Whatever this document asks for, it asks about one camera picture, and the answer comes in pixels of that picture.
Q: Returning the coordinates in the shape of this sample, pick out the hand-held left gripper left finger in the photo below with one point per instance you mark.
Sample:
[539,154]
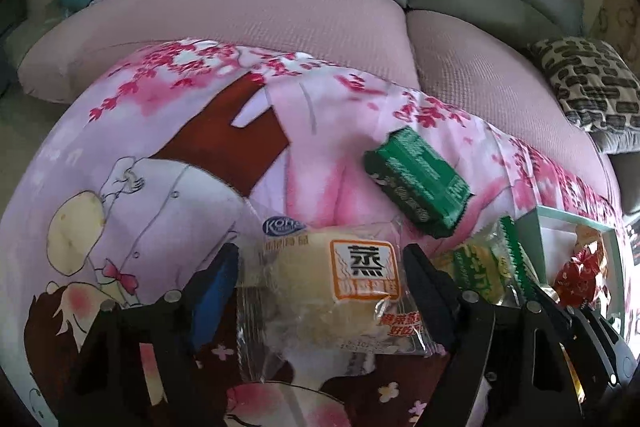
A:
[220,292]

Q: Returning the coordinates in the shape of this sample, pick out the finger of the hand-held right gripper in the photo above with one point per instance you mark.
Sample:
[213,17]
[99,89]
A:
[557,302]

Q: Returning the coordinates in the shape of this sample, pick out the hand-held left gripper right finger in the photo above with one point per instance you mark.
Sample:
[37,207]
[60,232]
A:
[425,292]

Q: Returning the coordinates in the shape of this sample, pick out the white tray with teal rim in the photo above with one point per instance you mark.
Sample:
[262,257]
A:
[552,247]

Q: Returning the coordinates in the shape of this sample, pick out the clear steamed cake packet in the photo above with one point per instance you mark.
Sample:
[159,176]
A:
[325,302]

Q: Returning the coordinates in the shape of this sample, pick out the red snack packet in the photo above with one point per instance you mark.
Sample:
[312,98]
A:
[580,277]

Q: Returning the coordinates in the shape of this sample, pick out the green and yellow snack packet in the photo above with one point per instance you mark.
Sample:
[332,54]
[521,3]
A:
[475,269]

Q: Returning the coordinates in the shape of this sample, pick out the dark green snack packet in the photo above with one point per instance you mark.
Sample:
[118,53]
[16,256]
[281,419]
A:
[417,179]

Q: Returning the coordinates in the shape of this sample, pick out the printed blanket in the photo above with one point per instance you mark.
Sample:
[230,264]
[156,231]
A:
[175,132]

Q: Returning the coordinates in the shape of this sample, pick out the small grey cushion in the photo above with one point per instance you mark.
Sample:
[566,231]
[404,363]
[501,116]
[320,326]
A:
[620,142]

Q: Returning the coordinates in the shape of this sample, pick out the black and white patterned pillow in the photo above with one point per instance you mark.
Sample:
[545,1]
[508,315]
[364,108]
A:
[590,82]

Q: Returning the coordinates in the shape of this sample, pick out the pink sofa cover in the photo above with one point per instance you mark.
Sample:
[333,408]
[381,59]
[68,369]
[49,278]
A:
[275,12]

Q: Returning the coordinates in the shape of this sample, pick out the patterned curtain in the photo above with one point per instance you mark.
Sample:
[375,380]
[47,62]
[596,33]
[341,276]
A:
[625,12]

